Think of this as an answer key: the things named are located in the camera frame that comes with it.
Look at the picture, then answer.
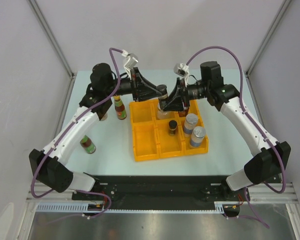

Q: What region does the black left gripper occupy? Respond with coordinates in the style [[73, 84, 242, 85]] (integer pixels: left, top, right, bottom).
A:
[[104, 67, 161, 102]]

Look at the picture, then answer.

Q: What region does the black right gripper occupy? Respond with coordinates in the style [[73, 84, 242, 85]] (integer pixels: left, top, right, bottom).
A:
[[163, 77, 211, 112]]

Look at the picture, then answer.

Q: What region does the small black-lid spice jar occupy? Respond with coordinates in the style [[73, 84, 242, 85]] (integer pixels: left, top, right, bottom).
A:
[[156, 84, 168, 110]]

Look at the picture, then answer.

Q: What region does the clear flask-shaped glass jar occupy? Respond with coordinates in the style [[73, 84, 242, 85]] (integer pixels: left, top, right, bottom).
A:
[[156, 103, 172, 120]]

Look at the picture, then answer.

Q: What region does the blue-label pearl jar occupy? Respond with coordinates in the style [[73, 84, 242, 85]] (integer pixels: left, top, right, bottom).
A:
[[183, 113, 199, 138], [189, 126, 207, 148]]

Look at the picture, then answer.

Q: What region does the dark spice shaker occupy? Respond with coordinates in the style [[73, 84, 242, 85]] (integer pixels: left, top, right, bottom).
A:
[[168, 120, 178, 136]]

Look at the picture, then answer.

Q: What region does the tall red sauce bottle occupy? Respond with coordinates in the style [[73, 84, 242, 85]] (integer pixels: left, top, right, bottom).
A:
[[113, 95, 127, 120]]

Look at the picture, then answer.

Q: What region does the black-cap spice bottle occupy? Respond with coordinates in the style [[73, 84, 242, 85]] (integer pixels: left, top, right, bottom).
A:
[[100, 113, 108, 122]]

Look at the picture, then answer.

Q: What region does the green-label sauce bottle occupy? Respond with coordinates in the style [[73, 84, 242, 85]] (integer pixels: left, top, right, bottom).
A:
[[80, 135, 96, 154]]

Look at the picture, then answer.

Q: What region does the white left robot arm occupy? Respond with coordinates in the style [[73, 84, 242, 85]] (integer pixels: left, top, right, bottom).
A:
[[29, 63, 162, 200]]

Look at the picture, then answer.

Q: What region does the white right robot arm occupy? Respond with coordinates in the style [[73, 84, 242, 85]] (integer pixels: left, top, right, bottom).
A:
[[156, 61, 291, 201]]

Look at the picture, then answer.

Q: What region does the yellow six-compartment tray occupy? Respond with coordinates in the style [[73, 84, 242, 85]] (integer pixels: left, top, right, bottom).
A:
[[129, 99, 209, 162]]

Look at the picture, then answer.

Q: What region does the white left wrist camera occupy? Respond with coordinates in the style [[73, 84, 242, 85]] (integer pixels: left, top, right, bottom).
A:
[[121, 49, 139, 75]]

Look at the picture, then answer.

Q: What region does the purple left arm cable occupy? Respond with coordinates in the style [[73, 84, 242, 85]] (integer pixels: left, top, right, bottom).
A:
[[29, 47, 131, 223]]

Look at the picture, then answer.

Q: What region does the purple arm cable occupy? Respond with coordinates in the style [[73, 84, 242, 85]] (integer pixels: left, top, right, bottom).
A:
[[29, 47, 131, 223], [186, 45, 288, 230]]

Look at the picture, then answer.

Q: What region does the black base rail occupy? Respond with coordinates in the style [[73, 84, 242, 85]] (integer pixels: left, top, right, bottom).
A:
[[71, 175, 246, 208]]

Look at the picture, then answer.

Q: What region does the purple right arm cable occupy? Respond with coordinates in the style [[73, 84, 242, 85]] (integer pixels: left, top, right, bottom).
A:
[[186, 45, 288, 230]]

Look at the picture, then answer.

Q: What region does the white slotted cable duct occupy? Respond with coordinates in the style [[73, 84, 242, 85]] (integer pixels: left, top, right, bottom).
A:
[[36, 202, 240, 216]]

